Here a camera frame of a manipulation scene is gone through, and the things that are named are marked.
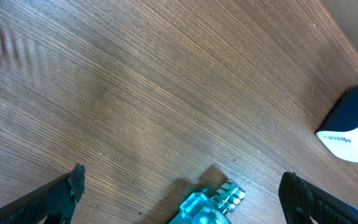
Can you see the blue mouthwash bottle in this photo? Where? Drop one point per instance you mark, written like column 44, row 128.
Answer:
column 198, row 208

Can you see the white barcode scanner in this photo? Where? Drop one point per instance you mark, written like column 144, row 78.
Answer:
column 339, row 130

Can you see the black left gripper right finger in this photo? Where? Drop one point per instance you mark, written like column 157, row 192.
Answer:
column 303, row 202

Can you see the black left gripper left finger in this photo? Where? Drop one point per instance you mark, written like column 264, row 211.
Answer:
column 53, row 202

